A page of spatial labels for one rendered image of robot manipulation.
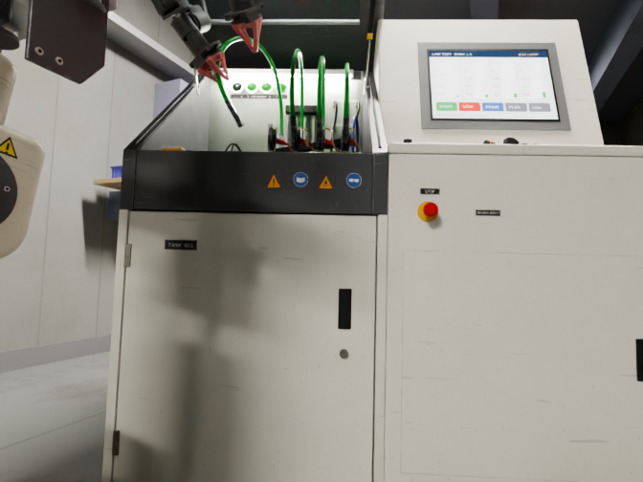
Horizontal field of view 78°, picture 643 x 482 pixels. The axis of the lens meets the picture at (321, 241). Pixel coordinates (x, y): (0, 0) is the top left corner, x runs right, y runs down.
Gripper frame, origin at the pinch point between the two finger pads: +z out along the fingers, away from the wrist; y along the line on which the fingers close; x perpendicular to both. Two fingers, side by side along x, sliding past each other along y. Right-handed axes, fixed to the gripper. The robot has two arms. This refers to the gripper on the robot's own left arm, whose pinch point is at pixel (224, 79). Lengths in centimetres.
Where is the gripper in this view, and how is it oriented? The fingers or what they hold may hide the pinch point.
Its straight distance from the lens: 130.8
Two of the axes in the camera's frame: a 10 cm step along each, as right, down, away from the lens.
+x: -4.2, 6.2, -6.6
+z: 5.7, 7.5, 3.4
